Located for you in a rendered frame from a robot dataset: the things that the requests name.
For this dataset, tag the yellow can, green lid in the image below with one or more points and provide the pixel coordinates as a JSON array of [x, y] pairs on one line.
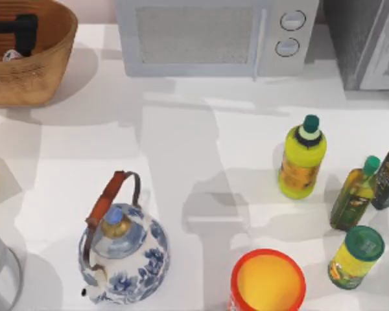
[[353, 259]]

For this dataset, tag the microwave oven door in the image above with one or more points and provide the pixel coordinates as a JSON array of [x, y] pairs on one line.
[[191, 35]]

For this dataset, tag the small white red blue item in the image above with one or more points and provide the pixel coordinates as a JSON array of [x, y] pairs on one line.
[[11, 55]]

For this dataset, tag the round microwave knob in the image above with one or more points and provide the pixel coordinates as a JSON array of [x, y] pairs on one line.
[[293, 20], [287, 47]]

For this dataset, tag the blue and white teapot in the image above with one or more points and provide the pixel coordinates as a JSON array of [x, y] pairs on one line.
[[133, 256]]

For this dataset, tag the olive oil bottle, green cap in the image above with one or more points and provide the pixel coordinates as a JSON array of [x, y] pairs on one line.
[[353, 197]]

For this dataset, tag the pale microwave oven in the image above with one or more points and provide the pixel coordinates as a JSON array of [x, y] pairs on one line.
[[214, 39]]

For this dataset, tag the yellow-green bottle, green cap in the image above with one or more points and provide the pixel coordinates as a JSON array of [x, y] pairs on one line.
[[301, 162]]

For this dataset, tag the woven wooden basket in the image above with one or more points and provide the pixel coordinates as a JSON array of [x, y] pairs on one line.
[[32, 81]]

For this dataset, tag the red and orange cup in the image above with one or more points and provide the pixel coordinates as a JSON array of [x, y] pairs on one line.
[[267, 282]]

